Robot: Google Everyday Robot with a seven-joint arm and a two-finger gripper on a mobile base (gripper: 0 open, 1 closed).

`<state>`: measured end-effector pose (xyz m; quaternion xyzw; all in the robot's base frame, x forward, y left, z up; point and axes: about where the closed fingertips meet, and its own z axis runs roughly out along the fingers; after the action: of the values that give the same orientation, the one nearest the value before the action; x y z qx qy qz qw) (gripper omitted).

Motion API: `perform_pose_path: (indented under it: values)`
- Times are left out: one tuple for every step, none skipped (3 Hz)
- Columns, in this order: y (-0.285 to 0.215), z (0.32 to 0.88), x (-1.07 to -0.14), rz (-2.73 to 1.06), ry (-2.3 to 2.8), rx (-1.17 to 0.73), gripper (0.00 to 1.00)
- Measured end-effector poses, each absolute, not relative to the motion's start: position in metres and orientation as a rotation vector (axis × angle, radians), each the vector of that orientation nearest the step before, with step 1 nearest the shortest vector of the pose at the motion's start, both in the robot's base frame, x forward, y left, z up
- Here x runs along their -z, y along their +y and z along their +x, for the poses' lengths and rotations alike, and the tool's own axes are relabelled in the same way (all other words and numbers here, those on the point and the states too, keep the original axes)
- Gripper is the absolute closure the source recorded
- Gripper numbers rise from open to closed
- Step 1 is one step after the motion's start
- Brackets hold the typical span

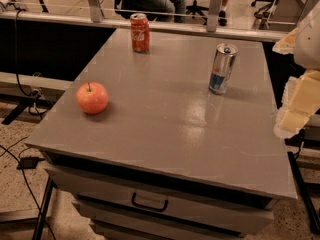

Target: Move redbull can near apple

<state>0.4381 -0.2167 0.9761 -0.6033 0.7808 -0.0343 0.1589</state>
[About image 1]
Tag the black power adapter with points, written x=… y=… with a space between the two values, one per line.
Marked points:
x=28 y=163

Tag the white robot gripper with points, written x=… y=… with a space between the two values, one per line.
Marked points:
x=309 y=44

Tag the red apple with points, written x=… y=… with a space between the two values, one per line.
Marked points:
x=92 y=97

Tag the red coca-cola can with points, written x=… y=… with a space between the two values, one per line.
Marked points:
x=140 y=35

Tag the silver blue redbull can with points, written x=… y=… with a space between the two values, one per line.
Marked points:
x=223 y=64

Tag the black drawer handle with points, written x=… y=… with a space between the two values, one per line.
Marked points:
x=149 y=203

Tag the grey drawer cabinet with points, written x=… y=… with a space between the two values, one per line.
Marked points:
x=165 y=135

